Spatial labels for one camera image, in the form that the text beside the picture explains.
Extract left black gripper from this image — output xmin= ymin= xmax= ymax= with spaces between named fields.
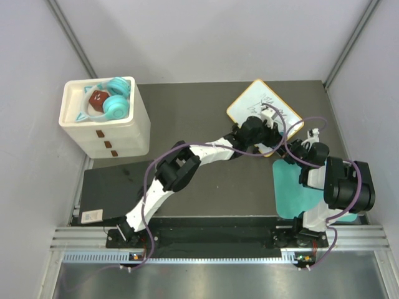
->
xmin=245 ymin=119 xmax=282 ymax=148

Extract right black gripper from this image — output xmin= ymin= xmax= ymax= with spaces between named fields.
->
xmin=273 ymin=138 xmax=310 ymax=169

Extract yellow framed whiteboard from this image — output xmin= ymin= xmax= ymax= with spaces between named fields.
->
xmin=224 ymin=79 xmax=304 ymax=157

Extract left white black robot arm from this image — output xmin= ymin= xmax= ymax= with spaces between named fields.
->
xmin=117 ymin=116 xmax=286 ymax=247

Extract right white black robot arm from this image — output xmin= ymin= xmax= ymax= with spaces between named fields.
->
xmin=273 ymin=139 xmax=375 ymax=247

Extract teal cutting board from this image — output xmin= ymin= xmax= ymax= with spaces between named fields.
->
xmin=272 ymin=159 xmax=362 ymax=222

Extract teal cat ear headphones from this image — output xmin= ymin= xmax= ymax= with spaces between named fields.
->
xmin=75 ymin=77 xmax=131 ymax=123

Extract white drawer unit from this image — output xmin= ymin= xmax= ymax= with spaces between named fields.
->
xmin=59 ymin=77 xmax=151 ymax=159

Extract black box with label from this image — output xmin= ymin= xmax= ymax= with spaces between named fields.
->
xmin=78 ymin=160 xmax=152 ymax=225

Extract dark red cube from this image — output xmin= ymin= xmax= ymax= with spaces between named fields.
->
xmin=89 ymin=90 xmax=110 ymax=113

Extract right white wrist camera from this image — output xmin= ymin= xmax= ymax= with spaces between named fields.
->
xmin=306 ymin=128 xmax=320 ymax=146

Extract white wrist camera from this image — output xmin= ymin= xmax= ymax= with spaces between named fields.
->
xmin=260 ymin=106 xmax=279 ymax=129
xmin=306 ymin=128 xmax=320 ymax=146

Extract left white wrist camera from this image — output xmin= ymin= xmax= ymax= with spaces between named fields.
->
xmin=260 ymin=106 xmax=279 ymax=129

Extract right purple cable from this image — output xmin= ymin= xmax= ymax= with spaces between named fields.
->
xmin=285 ymin=116 xmax=364 ymax=271

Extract purple cable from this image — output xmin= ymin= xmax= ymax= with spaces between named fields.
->
xmin=62 ymin=104 xmax=289 ymax=292
xmin=285 ymin=116 xmax=364 ymax=271

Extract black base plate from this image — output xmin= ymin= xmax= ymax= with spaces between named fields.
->
xmin=105 ymin=216 xmax=329 ymax=258

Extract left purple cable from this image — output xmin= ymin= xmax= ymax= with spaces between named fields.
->
xmin=62 ymin=104 xmax=289 ymax=292

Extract grey slotted cable duct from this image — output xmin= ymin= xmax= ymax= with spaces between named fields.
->
xmin=62 ymin=251 xmax=312 ymax=265

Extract aluminium frame rail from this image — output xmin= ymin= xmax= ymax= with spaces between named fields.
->
xmin=50 ymin=227 xmax=113 ymax=250

